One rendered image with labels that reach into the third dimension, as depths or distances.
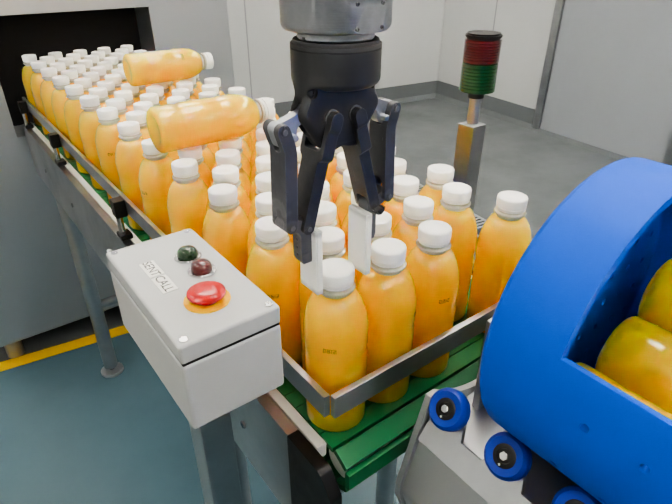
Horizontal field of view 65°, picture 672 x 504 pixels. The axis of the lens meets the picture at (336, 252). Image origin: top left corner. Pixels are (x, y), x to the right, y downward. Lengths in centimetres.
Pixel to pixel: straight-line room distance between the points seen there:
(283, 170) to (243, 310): 14
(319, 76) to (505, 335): 25
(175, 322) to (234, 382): 8
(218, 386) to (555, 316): 30
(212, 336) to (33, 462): 156
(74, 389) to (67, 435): 22
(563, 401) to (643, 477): 7
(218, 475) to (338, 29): 54
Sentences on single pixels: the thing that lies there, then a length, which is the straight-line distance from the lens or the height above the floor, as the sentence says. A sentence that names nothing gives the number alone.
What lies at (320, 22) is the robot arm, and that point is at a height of 134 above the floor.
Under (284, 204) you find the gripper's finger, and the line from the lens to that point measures 46.
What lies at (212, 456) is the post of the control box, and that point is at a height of 86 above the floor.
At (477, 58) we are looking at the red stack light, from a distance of 100.
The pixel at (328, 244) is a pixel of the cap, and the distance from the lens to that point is 59.
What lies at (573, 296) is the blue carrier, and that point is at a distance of 42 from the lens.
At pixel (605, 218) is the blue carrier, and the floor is 122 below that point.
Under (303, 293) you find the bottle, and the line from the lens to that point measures 62.
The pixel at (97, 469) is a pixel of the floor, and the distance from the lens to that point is 190.
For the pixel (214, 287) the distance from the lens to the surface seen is 51.
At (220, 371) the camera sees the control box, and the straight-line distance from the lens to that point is 50.
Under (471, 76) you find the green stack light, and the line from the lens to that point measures 101.
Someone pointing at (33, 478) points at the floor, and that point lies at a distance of 196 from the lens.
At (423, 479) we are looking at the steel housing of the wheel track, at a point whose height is 87.
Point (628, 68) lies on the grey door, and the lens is 451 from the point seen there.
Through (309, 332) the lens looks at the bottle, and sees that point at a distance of 56.
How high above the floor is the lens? 139
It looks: 30 degrees down
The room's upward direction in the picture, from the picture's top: straight up
